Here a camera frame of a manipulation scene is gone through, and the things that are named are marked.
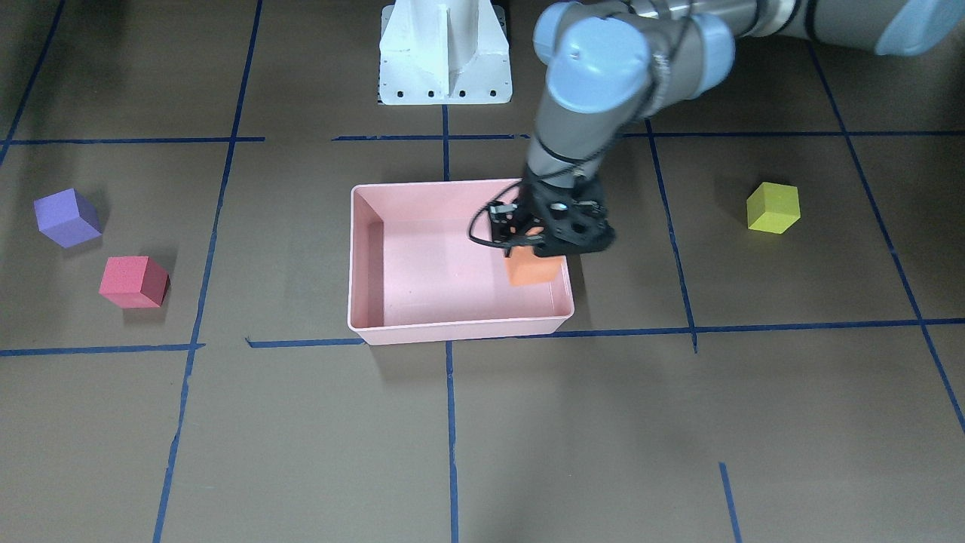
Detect orange foam cube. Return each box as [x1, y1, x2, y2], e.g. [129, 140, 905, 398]
[504, 245, 566, 287]

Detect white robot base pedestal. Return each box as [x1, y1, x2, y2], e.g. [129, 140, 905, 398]
[377, 1, 513, 106]

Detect red foam cube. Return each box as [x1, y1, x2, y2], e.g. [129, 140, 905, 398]
[99, 256, 169, 309]

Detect pink plastic bin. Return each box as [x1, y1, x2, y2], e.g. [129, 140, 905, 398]
[347, 179, 575, 345]

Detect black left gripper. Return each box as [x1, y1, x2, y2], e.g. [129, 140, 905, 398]
[489, 172, 616, 258]

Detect yellow foam cube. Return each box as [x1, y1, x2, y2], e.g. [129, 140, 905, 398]
[746, 182, 801, 235]

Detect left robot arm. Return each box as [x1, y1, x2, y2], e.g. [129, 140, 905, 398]
[467, 1, 964, 258]

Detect purple foam cube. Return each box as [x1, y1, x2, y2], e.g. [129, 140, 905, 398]
[33, 189, 103, 250]

